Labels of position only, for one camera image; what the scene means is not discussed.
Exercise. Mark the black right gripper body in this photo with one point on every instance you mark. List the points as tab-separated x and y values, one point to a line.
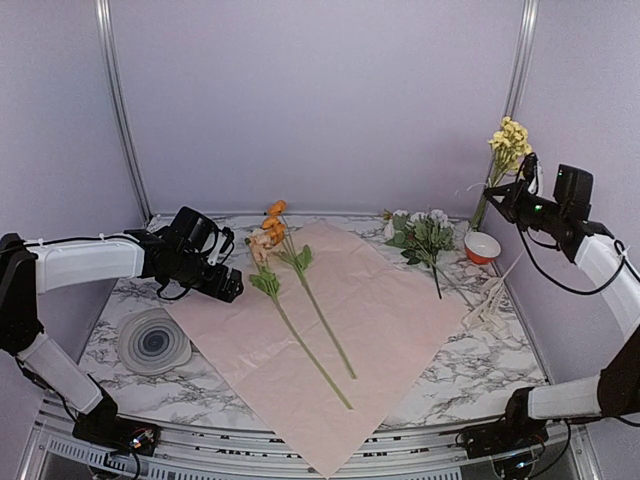
539	217

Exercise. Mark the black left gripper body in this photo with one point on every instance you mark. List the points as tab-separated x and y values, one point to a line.
189	275

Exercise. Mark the yellow fake flower bunch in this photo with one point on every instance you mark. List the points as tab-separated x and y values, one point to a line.
509	145

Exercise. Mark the peach fake flower stem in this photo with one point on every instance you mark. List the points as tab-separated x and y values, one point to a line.
266	280

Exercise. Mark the orange fake flower stem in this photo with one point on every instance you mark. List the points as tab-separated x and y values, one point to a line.
276	239

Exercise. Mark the pink wrapping paper sheet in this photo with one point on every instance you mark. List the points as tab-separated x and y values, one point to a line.
389	320

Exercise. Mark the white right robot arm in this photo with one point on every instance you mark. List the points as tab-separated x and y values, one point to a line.
611	304

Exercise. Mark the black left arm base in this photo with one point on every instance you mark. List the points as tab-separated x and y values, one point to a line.
105	427

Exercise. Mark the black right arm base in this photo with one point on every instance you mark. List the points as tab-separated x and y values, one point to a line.
515	429

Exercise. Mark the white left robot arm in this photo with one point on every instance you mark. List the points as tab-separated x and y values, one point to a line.
471	376

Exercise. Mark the white fake flower bunch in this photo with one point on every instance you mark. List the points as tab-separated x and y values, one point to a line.
420	236

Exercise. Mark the orange bowl white inside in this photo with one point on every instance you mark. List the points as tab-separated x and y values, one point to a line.
481	248

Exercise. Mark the cream printed ribbon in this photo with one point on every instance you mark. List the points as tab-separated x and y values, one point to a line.
492	305

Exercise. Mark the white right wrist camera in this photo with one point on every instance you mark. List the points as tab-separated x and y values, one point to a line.
531	173

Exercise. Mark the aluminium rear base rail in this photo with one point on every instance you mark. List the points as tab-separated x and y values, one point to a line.
376	214

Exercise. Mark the aluminium frame post right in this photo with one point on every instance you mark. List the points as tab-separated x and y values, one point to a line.
523	57

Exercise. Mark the aluminium frame post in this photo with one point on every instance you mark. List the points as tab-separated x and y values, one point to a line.
109	52
523	57

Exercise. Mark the aluminium frame post left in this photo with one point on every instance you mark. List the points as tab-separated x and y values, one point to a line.
109	52

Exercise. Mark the aluminium front rail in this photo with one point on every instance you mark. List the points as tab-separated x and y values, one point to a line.
189	452

